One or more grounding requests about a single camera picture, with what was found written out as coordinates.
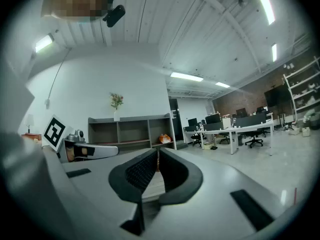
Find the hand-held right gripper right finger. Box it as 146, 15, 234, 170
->
147, 147, 299, 240

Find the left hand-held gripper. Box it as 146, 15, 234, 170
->
41, 113, 120, 160

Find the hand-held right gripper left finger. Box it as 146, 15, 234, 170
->
61, 147, 159, 240

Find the grey wooden cabinet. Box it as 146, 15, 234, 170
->
87, 112, 177, 151

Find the orange plastic bag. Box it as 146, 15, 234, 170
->
159, 133, 173, 145

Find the long white office desk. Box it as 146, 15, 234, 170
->
183, 120, 275, 157

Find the black desk partition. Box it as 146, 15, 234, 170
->
235, 112, 267, 129

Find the person's left hand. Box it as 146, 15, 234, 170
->
65, 146, 76, 162

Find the black office chair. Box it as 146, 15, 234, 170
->
218, 131, 232, 145
244, 130, 268, 149
191, 132, 203, 148

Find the pink flower bouquet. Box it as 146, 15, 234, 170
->
109, 92, 124, 111

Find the black door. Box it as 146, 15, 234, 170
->
168, 97, 185, 142

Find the reddish brown box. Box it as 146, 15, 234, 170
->
21, 132, 43, 143

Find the white table lamp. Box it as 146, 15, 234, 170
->
24, 113, 35, 134

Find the white storage rack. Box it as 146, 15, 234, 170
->
282, 55, 320, 121

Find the person's head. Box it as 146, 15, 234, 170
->
41, 0, 111, 24

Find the grey wall cable conduit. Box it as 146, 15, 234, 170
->
44, 47, 73, 110

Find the large black wall screen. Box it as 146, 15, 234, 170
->
264, 83, 293, 108

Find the black head-worn camera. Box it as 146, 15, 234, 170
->
102, 4, 126, 28

